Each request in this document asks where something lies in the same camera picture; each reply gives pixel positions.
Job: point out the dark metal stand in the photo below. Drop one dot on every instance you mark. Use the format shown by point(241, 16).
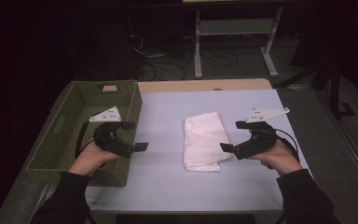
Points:
point(335, 90)

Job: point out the white metal table frame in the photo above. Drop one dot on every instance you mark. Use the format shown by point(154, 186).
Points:
point(236, 27)

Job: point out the green woven basket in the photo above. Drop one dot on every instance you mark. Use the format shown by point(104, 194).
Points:
point(74, 102)

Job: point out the person's left hand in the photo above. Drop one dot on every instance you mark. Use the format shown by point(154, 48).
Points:
point(88, 158)

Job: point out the white table mat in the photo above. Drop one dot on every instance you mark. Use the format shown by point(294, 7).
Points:
point(174, 186)

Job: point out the person's right hand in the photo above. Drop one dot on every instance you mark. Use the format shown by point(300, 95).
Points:
point(278, 158)

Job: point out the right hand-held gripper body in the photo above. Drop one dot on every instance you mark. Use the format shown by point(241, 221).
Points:
point(256, 144)

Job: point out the white towel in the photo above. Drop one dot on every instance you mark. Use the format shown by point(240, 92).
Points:
point(203, 140)

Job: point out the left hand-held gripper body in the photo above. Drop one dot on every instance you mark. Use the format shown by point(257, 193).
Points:
point(112, 141)

